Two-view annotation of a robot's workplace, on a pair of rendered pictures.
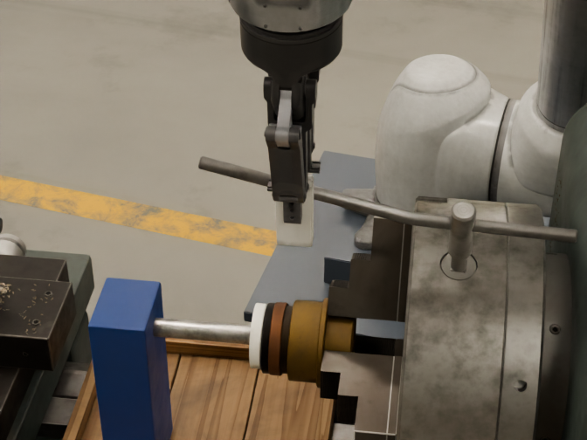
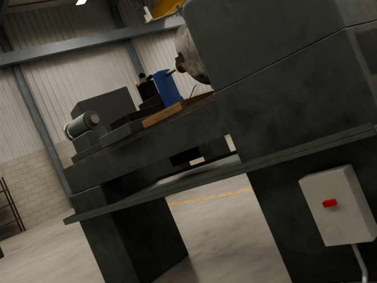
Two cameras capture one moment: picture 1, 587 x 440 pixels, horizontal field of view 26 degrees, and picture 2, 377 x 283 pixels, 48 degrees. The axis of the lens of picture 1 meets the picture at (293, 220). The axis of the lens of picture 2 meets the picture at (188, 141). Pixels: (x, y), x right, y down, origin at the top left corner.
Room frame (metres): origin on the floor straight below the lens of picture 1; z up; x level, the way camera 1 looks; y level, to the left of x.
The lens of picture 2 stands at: (-0.77, -1.17, 0.74)
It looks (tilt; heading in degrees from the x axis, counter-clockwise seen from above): 1 degrees down; 37
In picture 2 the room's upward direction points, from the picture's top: 23 degrees counter-clockwise
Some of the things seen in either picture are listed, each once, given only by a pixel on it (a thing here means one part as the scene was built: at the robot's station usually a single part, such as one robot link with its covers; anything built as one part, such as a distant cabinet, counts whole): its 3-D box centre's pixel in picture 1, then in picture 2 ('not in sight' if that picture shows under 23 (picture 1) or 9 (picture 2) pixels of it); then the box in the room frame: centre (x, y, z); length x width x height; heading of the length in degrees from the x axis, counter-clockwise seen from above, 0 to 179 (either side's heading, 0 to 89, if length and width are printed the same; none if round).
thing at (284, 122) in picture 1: (286, 105); not in sight; (0.79, 0.01, 1.48); 0.05 x 0.02 x 0.05; 173
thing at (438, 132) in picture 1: (438, 132); not in sight; (1.54, -0.21, 0.97); 0.18 x 0.16 x 0.22; 72
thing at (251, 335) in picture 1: (205, 331); (172, 71); (0.99, 0.09, 1.08); 0.13 x 0.07 x 0.07; 83
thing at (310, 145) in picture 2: not in sight; (200, 169); (1.00, 0.18, 0.55); 2.10 x 0.60 x 0.02; 83
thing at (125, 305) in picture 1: (133, 381); (168, 91); (1.00, 0.17, 1.00); 0.08 x 0.06 x 0.23; 173
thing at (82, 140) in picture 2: not in sight; (87, 135); (1.11, 1.03, 1.01); 0.30 x 0.20 x 0.29; 83
